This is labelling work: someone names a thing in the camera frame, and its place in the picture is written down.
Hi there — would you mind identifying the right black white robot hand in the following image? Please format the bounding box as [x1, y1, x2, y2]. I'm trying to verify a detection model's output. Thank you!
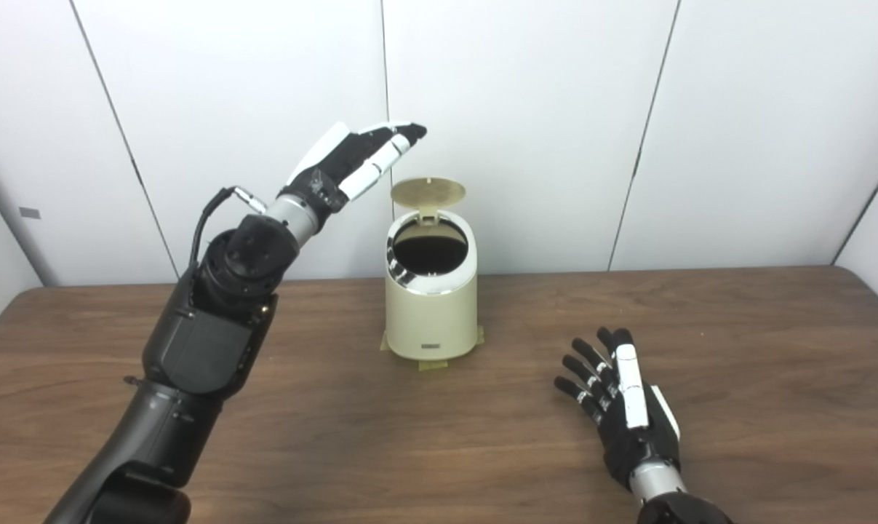
[554, 327, 682, 492]

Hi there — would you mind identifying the cream round bin lid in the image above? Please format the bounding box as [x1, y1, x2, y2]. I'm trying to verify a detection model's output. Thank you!
[391, 177, 466, 225]

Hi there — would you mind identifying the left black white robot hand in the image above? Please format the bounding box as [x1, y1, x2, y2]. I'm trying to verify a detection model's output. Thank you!
[277, 122, 428, 234]

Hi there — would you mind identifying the cream-colored trash bin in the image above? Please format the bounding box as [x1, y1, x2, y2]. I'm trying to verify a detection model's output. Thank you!
[384, 211, 479, 362]

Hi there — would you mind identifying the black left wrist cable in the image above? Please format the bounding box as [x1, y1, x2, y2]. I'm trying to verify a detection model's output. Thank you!
[189, 186, 268, 274]

